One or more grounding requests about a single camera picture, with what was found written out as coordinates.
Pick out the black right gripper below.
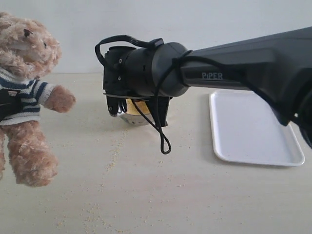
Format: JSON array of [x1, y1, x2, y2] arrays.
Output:
[[103, 46, 137, 117]]

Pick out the teddy bear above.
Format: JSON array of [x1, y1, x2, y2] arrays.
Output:
[[0, 12, 76, 187]]

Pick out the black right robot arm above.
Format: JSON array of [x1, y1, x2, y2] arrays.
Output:
[[95, 27, 312, 146]]

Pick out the yellow millet grains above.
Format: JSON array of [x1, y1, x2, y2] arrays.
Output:
[[126, 99, 150, 115]]

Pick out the steel bowl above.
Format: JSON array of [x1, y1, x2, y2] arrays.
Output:
[[117, 112, 154, 126]]

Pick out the white plastic tray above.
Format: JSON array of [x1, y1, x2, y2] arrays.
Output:
[[209, 90, 305, 167]]

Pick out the black camera cable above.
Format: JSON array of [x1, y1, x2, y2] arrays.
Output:
[[94, 35, 299, 155]]

